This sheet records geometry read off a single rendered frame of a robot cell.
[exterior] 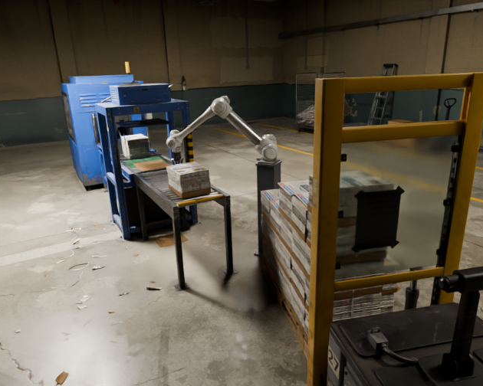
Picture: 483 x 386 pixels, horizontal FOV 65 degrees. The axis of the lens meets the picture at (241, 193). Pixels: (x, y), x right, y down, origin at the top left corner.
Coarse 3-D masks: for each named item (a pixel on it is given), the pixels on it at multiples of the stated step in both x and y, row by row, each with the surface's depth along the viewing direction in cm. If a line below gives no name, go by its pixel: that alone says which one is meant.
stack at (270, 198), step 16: (272, 192) 339; (272, 208) 312; (288, 224) 272; (272, 240) 320; (288, 240) 276; (272, 256) 325; (288, 256) 277; (304, 256) 244; (272, 272) 333; (288, 272) 282; (272, 288) 337; (288, 288) 286; (304, 288) 249; (288, 320) 294; (304, 320) 256
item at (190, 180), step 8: (192, 168) 348; (200, 168) 346; (176, 176) 340; (184, 176) 334; (192, 176) 338; (200, 176) 341; (208, 176) 344; (176, 184) 346; (184, 184) 335; (192, 184) 339; (200, 184) 343; (208, 184) 346; (184, 192) 337
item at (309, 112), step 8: (312, 72) 1117; (336, 72) 1012; (344, 72) 1026; (296, 80) 1098; (296, 88) 1104; (296, 96) 1112; (304, 96) 1127; (344, 96) 1049; (296, 104) 1116; (312, 104) 1054; (296, 112) 1123; (304, 112) 1087; (312, 112) 1071; (296, 120) 1132; (304, 120) 1104; (312, 120) 1072; (312, 128) 1073
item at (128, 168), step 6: (156, 156) 509; (162, 156) 512; (120, 162) 485; (126, 162) 481; (132, 162) 480; (138, 162) 479; (168, 162) 473; (174, 162) 475; (126, 168) 453; (132, 168) 450; (138, 168) 449; (162, 168) 448; (126, 174) 442; (132, 174) 431; (132, 180) 433
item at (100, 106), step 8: (104, 104) 437; (112, 104) 438; (136, 104) 427; (144, 104) 419; (152, 104) 422; (160, 104) 427; (168, 104) 431; (176, 104) 436; (104, 112) 409; (120, 112) 408; (128, 112) 412; (136, 112) 416; (144, 112) 421; (152, 112) 425; (160, 112) 430
